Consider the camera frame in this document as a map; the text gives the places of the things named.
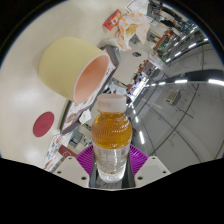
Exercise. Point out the small red carton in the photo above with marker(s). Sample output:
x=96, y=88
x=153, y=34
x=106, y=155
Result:
x=111, y=20

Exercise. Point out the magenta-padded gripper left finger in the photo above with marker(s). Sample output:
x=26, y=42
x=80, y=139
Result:
x=83, y=159

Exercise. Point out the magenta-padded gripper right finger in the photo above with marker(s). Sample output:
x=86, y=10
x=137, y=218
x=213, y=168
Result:
x=138, y=159

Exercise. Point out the white paper sheet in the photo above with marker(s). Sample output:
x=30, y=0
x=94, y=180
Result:
x=136, y=5

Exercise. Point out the white paper napkin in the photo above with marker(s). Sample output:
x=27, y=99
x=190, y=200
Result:
x=85, y=116

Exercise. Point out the crumpled food wrapper paper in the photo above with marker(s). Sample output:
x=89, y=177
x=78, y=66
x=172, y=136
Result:
x=131, y=28

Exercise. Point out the yellow mug with pink inside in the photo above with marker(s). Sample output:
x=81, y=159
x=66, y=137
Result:
x=63, y=66

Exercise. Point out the group of ceiling lights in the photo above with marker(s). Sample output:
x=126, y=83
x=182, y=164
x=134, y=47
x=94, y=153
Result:
x=181, y=81

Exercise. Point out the clear bottle with amber drink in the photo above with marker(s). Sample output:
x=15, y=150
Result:
x=111, y=133

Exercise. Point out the ceiling air conditioner unit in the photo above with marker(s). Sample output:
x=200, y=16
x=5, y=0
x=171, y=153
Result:
x=173, y=96

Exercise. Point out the flat round red coaster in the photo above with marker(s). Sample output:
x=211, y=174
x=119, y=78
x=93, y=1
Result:
x=43, y=124

